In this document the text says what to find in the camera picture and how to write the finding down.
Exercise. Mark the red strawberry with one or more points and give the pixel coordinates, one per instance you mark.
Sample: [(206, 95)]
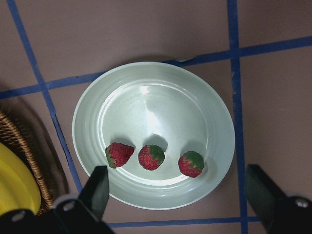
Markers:
[(191, 164), (151, 157), (118, 154)]

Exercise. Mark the woven wicker basket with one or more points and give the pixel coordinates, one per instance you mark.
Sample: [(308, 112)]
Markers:
[(13, 137)]

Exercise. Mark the yellow banana bunch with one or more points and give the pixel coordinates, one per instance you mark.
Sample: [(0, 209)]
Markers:
[(18, 188)]

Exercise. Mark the light green plate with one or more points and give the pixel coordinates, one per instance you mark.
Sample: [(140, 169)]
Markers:
[(153, 103)]

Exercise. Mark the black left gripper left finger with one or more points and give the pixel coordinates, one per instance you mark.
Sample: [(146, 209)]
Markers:
[(82, 213)]

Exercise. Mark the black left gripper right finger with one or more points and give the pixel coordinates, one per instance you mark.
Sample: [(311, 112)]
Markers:
[(278, 213)]

